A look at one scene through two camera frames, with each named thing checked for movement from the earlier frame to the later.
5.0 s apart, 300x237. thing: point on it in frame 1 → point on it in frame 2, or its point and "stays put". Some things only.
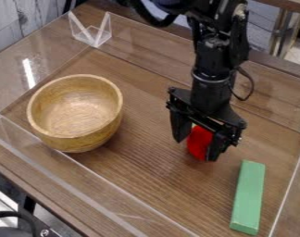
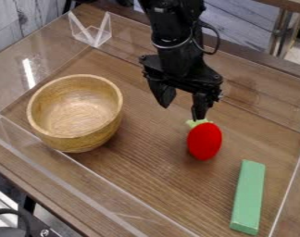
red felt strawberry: [198, 142] stays put
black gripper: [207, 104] → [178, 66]
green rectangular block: [249, 197] stays put
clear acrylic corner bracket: [91, 36] stays put
